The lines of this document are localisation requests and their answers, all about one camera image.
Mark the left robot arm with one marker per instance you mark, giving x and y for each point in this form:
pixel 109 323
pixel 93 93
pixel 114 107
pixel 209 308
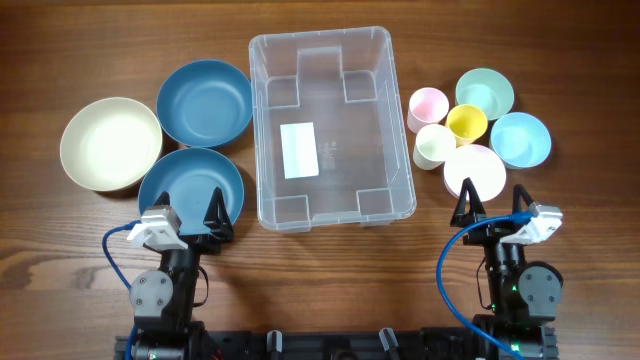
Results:
pixel 163 299

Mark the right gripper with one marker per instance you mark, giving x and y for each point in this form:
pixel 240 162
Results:
pixel 477 212

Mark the white label in container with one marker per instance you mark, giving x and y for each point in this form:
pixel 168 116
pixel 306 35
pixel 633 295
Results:
pixel 299 152

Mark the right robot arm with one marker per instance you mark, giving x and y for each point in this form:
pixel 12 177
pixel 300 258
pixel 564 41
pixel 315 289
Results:
pixel 524 295

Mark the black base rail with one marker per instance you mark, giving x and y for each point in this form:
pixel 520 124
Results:
pixel 426 344

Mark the clear plastic storage container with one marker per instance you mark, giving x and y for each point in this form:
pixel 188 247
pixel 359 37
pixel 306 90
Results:
pixel 344 81

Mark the pink cup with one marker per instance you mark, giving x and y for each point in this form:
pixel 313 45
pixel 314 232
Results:
pixel 427 106

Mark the cream cup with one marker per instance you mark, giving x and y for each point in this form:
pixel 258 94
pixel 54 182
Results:
pixel 433 145

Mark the mint green small bowl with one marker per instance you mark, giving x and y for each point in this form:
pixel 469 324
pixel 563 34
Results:
pixel 487 90

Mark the light blue small bowl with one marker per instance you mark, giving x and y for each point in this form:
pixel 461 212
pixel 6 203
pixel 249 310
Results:
pixel 520 140

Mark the cream large bowl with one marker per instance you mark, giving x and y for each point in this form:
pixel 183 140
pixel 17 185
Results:
pixel 111 144

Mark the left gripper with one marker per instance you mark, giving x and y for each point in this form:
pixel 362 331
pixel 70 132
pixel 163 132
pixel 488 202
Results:
pixel 218 219

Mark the dark blue bowl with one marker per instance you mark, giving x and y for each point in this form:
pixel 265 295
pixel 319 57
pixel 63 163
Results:
pixel 190 177
pixel 206 103

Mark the pink small bowl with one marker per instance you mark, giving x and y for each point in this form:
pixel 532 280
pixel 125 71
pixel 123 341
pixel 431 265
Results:
pixel 479 163

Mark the yellow cup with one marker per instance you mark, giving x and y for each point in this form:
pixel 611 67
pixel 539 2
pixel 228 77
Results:
pixel 467 123

